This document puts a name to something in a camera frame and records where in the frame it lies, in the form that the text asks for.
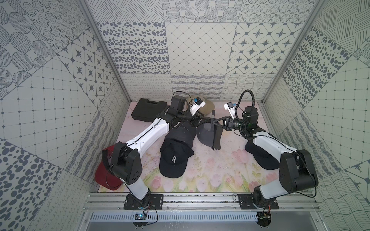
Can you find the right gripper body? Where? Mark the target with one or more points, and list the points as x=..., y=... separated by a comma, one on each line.
x=231, y=124

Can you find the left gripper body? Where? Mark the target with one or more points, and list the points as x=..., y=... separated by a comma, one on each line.
x=195, y=118

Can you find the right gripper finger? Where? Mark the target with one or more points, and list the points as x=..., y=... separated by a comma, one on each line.
x=218, y=124
x=217, y=120

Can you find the dark grey baseball cap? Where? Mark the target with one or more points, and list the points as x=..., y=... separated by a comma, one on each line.
x=209, y=134

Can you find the beige baseball cap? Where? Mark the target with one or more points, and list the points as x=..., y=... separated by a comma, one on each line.
x=207, y=109

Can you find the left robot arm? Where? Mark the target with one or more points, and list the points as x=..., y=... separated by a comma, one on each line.
x=177, y=124

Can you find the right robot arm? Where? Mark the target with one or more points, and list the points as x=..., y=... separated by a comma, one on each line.
x=296, y=170

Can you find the black cap behind front cap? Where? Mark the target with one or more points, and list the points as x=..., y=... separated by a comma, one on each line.
x=184, y=133

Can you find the black cap with white logo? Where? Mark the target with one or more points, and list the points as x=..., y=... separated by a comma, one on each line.
x=174, y=158

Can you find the black cap at right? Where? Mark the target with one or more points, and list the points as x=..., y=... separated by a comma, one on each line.
x=262, y=157

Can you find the red baseball cap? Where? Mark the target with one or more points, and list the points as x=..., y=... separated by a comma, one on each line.
x=103, y=175

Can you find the black plastic tool case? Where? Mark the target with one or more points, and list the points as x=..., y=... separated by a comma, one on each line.
x=147, y=110

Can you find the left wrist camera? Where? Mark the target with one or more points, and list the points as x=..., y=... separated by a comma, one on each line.
x=196, y=104

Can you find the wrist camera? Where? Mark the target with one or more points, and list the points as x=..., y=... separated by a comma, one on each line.
x=196, y=104
x=230, y=107

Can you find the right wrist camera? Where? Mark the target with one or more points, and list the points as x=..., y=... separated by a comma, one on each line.
x=230, y=107

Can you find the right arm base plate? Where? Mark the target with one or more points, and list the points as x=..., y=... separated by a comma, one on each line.
x=251, y=201

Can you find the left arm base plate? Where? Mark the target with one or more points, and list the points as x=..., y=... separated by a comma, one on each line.
x=150, y=200

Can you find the aluminium front rail frame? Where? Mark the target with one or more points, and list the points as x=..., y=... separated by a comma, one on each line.
x=201, y=212

